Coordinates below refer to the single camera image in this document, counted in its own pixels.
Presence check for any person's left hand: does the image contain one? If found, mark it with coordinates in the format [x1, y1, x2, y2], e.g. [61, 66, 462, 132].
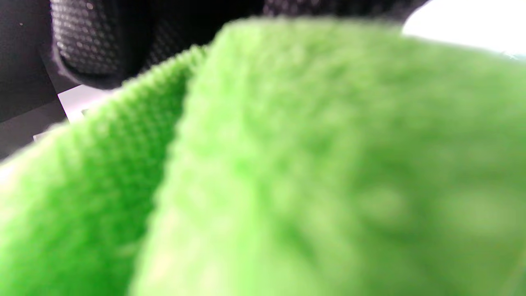
[49, 0, 428, 89]

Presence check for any green hand towel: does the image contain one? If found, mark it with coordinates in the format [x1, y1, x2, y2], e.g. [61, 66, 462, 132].
[0, 16, 526, 296]

